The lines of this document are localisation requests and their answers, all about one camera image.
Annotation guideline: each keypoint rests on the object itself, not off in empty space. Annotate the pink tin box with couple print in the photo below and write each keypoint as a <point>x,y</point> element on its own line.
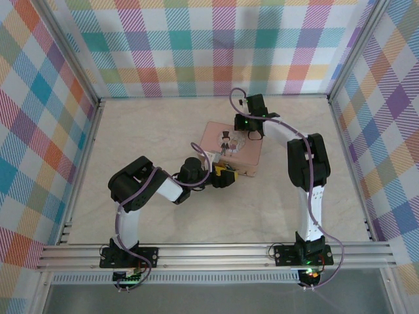
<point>242,144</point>

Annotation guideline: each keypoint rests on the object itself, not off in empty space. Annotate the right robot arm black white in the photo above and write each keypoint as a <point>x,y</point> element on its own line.
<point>307,163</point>

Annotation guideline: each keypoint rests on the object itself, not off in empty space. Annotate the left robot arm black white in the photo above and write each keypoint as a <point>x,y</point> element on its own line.
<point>131,183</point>

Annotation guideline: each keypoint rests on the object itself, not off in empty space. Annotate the aluminium mounting rail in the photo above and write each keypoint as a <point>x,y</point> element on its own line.
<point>212,256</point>

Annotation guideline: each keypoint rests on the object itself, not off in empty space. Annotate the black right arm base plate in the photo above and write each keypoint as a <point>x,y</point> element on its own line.
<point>284,255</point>

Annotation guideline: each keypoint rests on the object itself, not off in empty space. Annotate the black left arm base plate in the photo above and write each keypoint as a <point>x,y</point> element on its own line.
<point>150,256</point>

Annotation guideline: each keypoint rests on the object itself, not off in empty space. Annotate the aluminium side rail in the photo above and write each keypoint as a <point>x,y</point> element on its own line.
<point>82,173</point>
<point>353,170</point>

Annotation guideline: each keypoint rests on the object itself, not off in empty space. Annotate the aluminium frame post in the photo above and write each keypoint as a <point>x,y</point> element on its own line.
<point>68,52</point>
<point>357,49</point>

